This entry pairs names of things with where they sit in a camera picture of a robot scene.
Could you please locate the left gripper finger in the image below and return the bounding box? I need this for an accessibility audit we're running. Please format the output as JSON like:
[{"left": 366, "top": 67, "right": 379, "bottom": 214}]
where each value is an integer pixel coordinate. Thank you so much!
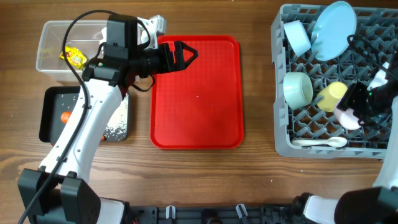
[
  {"left": 182, "top": 52, "right": 198, "bottom": 70},
  {"left": 174, "top": 40, "right": 198, "bottom": 56}
]

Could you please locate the pink cup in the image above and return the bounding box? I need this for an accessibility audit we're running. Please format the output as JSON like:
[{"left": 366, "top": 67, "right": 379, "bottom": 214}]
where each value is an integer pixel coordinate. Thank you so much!
[{"left": 333, "top": 107, "right": 361, "bottom": 130}]

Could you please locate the yellow cup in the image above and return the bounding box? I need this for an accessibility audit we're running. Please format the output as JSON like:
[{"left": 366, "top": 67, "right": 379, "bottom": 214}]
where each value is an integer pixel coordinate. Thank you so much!
[{"left": 317, "top": 82, "right": 348, "bottom": 112}]

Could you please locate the white plastic spoon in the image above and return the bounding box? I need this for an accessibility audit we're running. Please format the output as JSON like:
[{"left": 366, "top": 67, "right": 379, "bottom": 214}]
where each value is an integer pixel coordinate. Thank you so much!
[{"left": 291, "top": 137, "right": 348, "bottom": 147}]

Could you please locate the green bowl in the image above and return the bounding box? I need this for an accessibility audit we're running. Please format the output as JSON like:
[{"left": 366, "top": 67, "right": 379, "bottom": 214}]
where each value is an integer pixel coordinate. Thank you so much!
[{"left": 283, "top": 72, "right": 313, "bottom": 110}]

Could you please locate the light blue plate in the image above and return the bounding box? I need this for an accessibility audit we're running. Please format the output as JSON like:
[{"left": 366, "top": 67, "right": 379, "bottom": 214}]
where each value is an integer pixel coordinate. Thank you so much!
[{"left": 311, "top": 1, "right": 357, "bottom": 62}]

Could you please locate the white napkin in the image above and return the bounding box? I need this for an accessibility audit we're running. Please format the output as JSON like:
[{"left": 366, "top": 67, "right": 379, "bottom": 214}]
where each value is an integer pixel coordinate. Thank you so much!
[{"left": 100, "top": 27, "right": 107, "bottom": 42}]

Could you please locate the light blue rice bowl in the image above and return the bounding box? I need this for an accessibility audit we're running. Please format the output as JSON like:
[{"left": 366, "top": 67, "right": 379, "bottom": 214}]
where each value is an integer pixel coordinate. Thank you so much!
[{"left": 284, "top": 21, "right": 311, "bottom": 57}]

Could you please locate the yellow snack wrapper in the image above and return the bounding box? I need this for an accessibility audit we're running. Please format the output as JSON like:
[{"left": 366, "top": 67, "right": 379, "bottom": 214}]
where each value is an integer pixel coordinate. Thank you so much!
[{"left": 65, "top": 46, "right": 87, "bottom": 70}]

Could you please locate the orange carrot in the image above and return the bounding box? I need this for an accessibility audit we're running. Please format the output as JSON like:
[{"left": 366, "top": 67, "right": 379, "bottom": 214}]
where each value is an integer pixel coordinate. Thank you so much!
[{"left": 60, "top": 111, "right": 72, "bottom": 124}]

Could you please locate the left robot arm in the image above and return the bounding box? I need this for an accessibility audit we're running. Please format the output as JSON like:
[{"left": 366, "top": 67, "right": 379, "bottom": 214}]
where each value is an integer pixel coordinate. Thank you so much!
[{"left": 18, "top": 12, "right": 191, "bottom": 223}]

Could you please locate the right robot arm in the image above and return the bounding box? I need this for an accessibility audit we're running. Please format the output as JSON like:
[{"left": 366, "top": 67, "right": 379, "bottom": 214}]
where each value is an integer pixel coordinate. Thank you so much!
[{"left": 289, "top": 62, "right": 397, "bottom": 223}]

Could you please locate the grey dishwasher rack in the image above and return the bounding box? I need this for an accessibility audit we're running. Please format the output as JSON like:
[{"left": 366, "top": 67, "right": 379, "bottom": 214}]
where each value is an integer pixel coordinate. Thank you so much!
[{"left": 271, "top": 4, "right": 392, "bottom": 159}]

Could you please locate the red serving tray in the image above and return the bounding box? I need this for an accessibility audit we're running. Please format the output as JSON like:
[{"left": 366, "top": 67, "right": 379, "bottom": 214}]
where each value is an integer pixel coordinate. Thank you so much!
[{"left": 149, "top": 35, "right": 244, "bottom": 150}]

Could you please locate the spilled rice pile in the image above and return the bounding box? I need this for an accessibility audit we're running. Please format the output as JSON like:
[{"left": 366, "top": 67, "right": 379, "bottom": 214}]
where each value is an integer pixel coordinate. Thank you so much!
[{"left": 60, "top": 93, "right": 130, "bottom": 139}]

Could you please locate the clear plastic bin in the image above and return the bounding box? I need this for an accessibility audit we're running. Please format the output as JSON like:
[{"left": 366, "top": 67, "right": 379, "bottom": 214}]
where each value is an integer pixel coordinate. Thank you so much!
[{"left": 36, "top": 20, "right": 106, "bottom": 83}]

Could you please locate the black tray bin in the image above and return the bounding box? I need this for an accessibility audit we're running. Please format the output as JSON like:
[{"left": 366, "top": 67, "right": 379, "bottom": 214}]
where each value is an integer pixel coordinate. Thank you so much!
[{"left": 39, "top": 85, "right": 130, "bottom": 143}]

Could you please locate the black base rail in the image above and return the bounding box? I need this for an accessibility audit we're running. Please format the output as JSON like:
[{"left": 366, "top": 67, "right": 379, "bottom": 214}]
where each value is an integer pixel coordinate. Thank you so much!
[{"left": 131, "top": 204, "right": 312, "bottom": 224}]

